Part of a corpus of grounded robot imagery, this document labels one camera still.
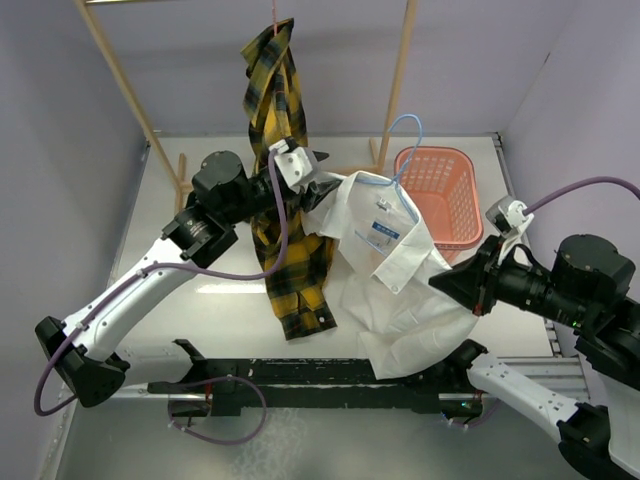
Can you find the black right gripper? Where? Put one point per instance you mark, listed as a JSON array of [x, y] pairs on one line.
[[474, 285]]

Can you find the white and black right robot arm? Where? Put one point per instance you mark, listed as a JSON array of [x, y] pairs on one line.
[[586, 290]]

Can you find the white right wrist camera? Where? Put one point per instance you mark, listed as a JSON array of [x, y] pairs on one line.
[[511, 219]]

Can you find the white collared shirt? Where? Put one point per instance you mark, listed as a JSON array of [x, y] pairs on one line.
[[381, 234]]

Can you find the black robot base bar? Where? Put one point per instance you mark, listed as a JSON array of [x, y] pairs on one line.
[[224, 387]]

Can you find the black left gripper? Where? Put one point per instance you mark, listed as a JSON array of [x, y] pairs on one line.
[[314, 191]]

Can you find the pink plastic laundry basket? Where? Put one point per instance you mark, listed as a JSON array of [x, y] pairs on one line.
[[441, 182]]

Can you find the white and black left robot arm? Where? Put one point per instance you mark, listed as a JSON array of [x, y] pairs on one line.
[[82, 347]]

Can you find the wooden clothes rack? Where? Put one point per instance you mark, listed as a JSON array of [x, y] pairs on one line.
[[139, 103]]

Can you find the light blue wire hanger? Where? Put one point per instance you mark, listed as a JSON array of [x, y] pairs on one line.
[[405, 165]]

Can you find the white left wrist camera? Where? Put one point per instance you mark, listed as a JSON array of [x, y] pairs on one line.
[[293, 164]]

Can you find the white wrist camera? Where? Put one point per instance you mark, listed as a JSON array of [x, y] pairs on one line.
[[293, 164], [511, 219]]

